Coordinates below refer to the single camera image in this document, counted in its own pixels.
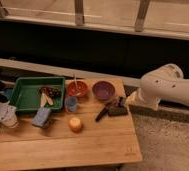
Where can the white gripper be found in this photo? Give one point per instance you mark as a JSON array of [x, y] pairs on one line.
[[132, 99]]

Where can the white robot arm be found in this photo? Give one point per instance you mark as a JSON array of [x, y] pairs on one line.
[[164, 83]]

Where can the purple bowl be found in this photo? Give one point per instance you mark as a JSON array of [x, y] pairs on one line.
[[103, 90]]

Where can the orange bowl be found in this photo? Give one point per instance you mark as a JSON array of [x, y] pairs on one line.
[[82, 89]]

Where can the white spoon in bowl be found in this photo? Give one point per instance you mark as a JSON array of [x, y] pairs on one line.
[[76, 84]]

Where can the blue plastic cup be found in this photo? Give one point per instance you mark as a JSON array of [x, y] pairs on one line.
[[71, 103]]

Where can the yellow apple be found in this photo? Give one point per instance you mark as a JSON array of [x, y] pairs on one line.
[[75, 124]]

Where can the pale wedge pieces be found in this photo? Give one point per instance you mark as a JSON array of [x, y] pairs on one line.
[[45, 99]]

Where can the blue sponge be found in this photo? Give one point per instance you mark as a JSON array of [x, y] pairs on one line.
[[41, 117]]

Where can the green plastic tray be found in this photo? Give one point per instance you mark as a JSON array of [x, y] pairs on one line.
[[26, 96]]

